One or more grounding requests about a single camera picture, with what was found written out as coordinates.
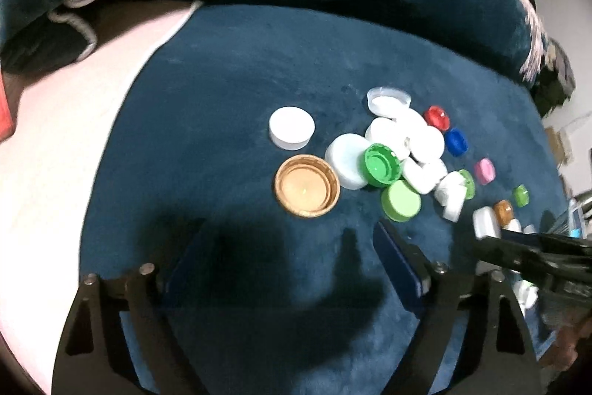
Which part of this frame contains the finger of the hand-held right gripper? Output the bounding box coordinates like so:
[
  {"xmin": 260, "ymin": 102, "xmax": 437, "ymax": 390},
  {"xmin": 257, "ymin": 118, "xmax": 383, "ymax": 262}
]
[
  {"xmin": 475, "ymin": 237, "xmax": 553, "ymax": 285},
  {"xmin": 501, "ymin": 227, "xmax": 558, "ymax": 248}
]

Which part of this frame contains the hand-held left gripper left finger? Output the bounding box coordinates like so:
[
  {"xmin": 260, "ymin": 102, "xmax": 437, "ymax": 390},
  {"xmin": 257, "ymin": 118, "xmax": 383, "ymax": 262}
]
[{"xmin": 51, "ymin": 217, "xmax": 213, "ymax": 395}]

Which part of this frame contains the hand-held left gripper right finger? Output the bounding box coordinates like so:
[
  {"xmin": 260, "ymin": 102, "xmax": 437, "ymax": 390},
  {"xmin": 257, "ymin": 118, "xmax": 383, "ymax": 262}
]
[{"xmin": 371, "ymin": 218, "xmax": 543, "ymax": 395}]

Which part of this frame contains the small orange bottle cap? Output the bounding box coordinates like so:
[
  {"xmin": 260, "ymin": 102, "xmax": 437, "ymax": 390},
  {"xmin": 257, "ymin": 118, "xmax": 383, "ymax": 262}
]
[{"xmin": 492, "ymin": 200, "xmax": 515, "ymax": 225}]

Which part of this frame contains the pile of white caps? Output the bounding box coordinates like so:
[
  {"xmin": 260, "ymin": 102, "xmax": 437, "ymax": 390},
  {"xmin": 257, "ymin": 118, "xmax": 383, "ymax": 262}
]
[{"xmin": 365, "ymin": 108, "xmax": 468, "ymax": 222}]

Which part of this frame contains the person's right hand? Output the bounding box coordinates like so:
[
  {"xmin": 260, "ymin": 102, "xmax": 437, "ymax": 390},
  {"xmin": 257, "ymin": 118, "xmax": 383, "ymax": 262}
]
[{"xmin": 539, "ymin": 321, "xmax": 590, "ymax": 375}]

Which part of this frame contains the white blue plastic package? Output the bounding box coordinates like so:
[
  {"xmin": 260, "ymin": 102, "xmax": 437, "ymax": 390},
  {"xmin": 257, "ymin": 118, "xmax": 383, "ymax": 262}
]
[{"xmin": 566, "ymin": 196, "xmax": 592, "ymax": 238}]

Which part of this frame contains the light green smooth cap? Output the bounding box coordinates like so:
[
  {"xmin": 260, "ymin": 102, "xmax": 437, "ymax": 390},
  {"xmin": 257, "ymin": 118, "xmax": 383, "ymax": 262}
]
[{"xmin": 380, "ymin": 180, "xmax": 423, "ymax": 222}]

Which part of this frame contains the pink bottle cap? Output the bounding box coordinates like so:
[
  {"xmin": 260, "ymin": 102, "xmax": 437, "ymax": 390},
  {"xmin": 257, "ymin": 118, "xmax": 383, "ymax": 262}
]
[{"xmin": 474, "ymin": 158, "xmax": 495, "ymax": 185}]

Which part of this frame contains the cardboard box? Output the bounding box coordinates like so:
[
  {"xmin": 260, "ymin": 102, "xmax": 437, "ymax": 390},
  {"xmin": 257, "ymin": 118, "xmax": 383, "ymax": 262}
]
[{"xmin": 543, "ymin": 117, "xmax": 579, "ymax": 164}]

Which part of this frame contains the dark green ridged cap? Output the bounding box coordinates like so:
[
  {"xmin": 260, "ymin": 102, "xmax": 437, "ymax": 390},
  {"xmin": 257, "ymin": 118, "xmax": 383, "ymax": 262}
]
[{"xmin": 364, "ymin": 143, "xmax": 402, "ymax": 187}]

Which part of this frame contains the blue bottle cap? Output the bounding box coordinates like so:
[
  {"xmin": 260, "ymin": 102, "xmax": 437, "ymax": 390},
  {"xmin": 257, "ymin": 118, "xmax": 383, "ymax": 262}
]
[{"xmin": 445, "ymin": 128, "xmax": 469, "ymax": 157}]

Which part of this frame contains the large pale blue cap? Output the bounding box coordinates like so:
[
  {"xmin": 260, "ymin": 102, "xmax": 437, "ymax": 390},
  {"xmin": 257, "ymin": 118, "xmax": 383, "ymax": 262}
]
[{"xmin": 324, "ymin": 133, "xmax": 371, "ymax": 191}]

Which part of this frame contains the large gold jar lid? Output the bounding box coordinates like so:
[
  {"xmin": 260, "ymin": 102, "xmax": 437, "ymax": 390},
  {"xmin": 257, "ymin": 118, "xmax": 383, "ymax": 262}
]
[{"xmin": 275, "ymin": 154, "xmax": 342, "ymax": 218}]

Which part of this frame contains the red bottle cap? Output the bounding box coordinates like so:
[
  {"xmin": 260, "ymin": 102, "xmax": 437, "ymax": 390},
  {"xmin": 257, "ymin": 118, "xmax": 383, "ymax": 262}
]
[{"xmin": 424, "ymin": 105, "xmax": 451, "ymax": 131}]

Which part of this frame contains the pink bed sheet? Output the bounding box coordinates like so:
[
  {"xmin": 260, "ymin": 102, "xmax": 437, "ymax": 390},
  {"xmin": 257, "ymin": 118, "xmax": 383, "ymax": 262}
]
[{"xmin": 0, "ymin": 0, "xmax": 204, "ymax": 395}]

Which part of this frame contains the dark green cloth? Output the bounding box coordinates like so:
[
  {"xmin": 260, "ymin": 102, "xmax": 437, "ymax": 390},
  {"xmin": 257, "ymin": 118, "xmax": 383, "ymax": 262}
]
[{"xmin": 532, "ymin": 39, "xmax": 576, "ymax": 113}]

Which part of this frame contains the clear plastic lid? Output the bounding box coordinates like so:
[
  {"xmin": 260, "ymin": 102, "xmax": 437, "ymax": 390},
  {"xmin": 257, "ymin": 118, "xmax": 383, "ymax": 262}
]
[{"xmin": 367, "ymin": 86, "xmax": 412, "ymax": 118}]

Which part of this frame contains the large white jar cap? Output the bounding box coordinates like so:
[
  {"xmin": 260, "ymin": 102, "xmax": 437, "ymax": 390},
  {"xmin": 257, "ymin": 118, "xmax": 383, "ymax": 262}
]
[{"xmin": 269, "ymin": 106, "xmax": 316, "ymax": 150}]

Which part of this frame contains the pink floral quilt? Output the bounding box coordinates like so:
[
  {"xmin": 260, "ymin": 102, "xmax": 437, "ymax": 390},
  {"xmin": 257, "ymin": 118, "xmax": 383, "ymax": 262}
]
[{"xmin": 485, "ymin": 0, "xmax": 562, "ymax": 88}]

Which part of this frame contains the dark teal velvet blanket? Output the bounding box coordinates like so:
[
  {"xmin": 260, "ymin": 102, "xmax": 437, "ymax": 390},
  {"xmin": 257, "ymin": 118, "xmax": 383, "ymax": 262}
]
[{"xmin": 0, "ymin": 0, "xmax": 574, "ymax": 395}]

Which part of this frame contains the red packet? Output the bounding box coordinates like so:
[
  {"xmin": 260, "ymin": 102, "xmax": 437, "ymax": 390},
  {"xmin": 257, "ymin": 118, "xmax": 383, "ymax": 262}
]
[{"xmin": 0, "ymin": 71, "xmax": 16, "ymax": 142}]

